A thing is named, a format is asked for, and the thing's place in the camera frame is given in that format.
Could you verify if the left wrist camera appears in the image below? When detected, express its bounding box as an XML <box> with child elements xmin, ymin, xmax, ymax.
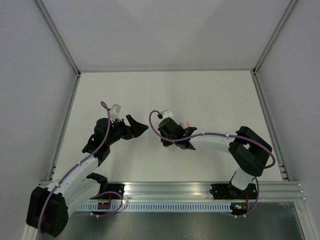
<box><xmin>109</xmin><ymin>104</ymin><xmax>122</xmax><ymax>122</ymax></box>

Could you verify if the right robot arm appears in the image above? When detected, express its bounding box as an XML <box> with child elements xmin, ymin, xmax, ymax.
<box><xmin>158</xmin><ymin>117</ymin><xmax>274</xmax><ymax>199</ymax></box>

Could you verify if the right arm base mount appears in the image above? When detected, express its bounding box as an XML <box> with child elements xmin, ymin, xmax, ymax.
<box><xmin>209</xmin><ymin>183</ymin><xmax>258</xmax><ymax>200</ymax></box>

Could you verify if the white slotted cable duct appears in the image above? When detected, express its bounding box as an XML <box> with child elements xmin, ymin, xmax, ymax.
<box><xmin>77</xmin><ymin>201</ymin><xmax>232</xmax><ymax>213</ymax></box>

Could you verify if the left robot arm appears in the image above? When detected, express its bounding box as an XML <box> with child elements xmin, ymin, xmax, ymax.
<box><xmin>26</xmin><ymin>114</ymin><xmax>149</xmax><ymax>237</ymax></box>

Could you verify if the left aluminium frame post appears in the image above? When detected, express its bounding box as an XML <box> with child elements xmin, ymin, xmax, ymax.
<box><xmin>33</xmin><ymin>0</ymin><xmax>81</xmax><ymax>77</ymax></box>

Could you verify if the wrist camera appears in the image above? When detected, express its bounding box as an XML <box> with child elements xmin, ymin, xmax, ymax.
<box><xmin>109</xmin><ymin>104</ymin><xmax>122</xmax><ymax>122</ymax></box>
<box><xmin>157</xmin><ymin>110</ymin><xmax>173</xmax><ymax>120</ymax></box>

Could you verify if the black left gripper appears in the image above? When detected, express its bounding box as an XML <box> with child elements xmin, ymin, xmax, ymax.
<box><xmin>106</xmin><ymin>115</ymin><xmax>148</xmax><ymax>146</ymax></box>

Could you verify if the aluminium frame post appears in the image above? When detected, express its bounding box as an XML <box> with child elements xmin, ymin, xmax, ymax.
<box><xmin>251</xmin><ymin>0</ymin><xmax>299</xmax><ymax>75</ymax></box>
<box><xmin>33</xmin><ymin>0</ymin><xmax>81</xmax><ymax>77</ymax></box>

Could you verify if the aluminium mounting rail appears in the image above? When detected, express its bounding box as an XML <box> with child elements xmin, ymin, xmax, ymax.
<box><xmin>119</xmin><ymin>181</ymin><xmax>307</xmax><ymax>203</ymax></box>

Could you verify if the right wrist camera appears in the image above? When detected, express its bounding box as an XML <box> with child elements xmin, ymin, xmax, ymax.
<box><xmin>157</xmin><ymin>110</ymin><xmax>173</xmax><ymax>120</ymax></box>

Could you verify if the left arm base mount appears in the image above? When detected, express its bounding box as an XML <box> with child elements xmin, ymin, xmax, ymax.
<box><xmin>86</xmin><ymin>172</ymin><xmax>125</xmax><ymax>201</ymax></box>

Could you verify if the right aluminium frame post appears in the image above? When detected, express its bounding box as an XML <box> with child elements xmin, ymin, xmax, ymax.
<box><xmin>251</xmin><ymin>0</ymin><xmax>299</xmax><ymax>75</ymax></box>

